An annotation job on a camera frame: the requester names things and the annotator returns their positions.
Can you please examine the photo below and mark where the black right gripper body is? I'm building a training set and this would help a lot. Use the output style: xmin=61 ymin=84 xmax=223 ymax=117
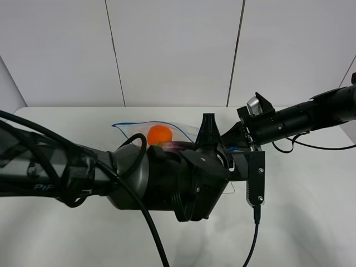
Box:
xmin=237 ymin=92 xmax=276 ymax=151

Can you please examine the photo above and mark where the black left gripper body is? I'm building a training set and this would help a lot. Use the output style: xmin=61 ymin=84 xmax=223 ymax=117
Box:
xmin=147 ymin=143 xmax=250 ymax=223

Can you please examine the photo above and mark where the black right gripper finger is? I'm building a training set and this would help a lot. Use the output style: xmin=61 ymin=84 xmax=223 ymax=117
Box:
xmin=221 ymin=122 xmax=246 ymax=147

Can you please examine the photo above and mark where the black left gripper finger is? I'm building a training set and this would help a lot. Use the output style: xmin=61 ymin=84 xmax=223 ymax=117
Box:
xmin=194 ymin=113 xmax=221 ymax=151

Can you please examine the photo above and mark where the clear zip bag blue zipper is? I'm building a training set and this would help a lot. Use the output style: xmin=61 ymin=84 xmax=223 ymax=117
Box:
xmin=111 ymin=120 xmax=243 ymax=156

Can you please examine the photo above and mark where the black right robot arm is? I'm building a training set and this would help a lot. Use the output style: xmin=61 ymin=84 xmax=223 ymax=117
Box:
xmin=222 ymin=73 xmax=355 ymax=149

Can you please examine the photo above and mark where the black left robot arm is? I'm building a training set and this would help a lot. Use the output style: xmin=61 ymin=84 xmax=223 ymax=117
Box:
xmin=1 ymin=111 xmax=247 ymax=221

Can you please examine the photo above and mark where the purple eggplant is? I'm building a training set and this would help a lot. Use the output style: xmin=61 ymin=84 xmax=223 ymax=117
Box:
xmin=158 ymin=141 xmax=194 ymax=153

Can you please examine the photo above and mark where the orange fruit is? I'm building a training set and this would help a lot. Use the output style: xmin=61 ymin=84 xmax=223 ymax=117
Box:
xmin=147 ymin=125 xmax=173 ymax=145

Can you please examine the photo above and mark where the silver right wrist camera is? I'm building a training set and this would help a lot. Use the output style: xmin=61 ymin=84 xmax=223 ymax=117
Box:
xmin=246 ymin=96 xmax=263 ymax=116

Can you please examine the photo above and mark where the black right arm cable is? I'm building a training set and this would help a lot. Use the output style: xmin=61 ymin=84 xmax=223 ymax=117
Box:
xmin=271 ymin=130 xmax=356 ymax=153

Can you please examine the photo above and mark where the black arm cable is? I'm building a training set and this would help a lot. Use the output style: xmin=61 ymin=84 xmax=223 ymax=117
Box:
xmin=0 ymin=110 xmax=171 ymax=267
xmin=271 ymin=130 xmax=356 ymax=153

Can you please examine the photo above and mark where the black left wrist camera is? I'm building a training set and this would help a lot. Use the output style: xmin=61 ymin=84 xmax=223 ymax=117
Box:
xmin=246 ymin=151 xmax=265 ymax=207

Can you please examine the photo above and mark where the black camera cable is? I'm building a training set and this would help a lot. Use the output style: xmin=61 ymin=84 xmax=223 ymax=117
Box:
xmin=241 ymin=205 xmax=262 ymax=267

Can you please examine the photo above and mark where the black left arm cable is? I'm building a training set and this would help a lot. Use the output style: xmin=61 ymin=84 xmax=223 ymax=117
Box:
xmin=0 ymin=110 xmax=171 ymax=267

